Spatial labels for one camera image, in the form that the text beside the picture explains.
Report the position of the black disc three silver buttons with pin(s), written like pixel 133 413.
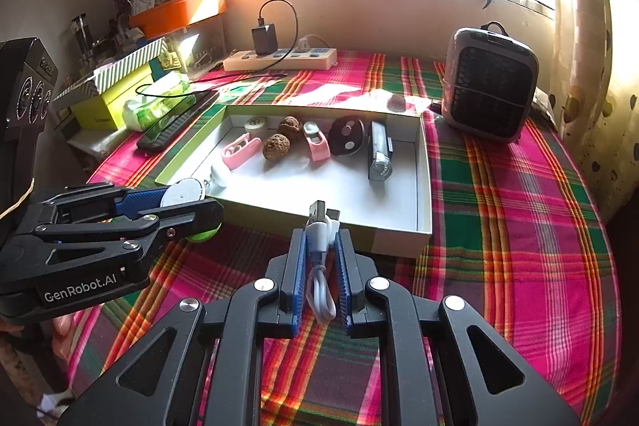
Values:
pixel 346 135

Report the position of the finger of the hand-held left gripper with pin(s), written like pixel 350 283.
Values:
pixel 142 200
pixel 199 219

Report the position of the black phone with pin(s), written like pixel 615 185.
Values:
pixel 169 126

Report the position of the flat paper packet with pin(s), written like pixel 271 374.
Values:
pixel 543 104

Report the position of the white round disc green base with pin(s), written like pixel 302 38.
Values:
pixel 182 193

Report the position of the white power strip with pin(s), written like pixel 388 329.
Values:
pixel 239 60

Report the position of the white side table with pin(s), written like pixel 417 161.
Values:
pixel 95 146

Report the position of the black bike light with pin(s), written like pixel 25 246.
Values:
pixel 380 151

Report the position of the person's left hand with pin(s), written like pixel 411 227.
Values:
pixel 65 331

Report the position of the steel thermos cup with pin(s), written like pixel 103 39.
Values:
pixel 82 36

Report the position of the orange tray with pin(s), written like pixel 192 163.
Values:
pixel 174 14

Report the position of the heart print curtain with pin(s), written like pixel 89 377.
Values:
pixel 599 81

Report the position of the white egg-shaped gadget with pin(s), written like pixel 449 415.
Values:
pixel 219 179

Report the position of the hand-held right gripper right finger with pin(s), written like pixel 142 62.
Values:
pixel 342 281

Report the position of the yellow-green box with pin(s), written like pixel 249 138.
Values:
pixel 110 106

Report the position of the green white cardboard box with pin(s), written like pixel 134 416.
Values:
pixel 309 186

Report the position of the white plug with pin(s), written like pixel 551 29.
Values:
pixel 309 44

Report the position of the green wet wipes pack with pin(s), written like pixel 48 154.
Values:
pixel 154 106

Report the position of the black charger adapter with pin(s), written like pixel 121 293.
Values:
pixel 263 39

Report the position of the small green printed box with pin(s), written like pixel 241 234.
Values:
pixel 165 61

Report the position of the white round cap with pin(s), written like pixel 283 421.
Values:
pixel 255 124

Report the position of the grey white striped box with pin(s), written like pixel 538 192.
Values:
pixel 125 66

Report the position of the grey portable air cooler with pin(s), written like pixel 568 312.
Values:
pixel 491 86

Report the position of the pink clip grey oval top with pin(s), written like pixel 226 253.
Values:
pixel 315 144

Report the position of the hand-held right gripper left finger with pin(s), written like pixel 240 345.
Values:
pixel 297 281

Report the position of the pink green plaid tablecloth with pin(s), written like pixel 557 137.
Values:
pixel 499 231

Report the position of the brown walnut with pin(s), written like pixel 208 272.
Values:
pixel 277 147
pixel 289 129

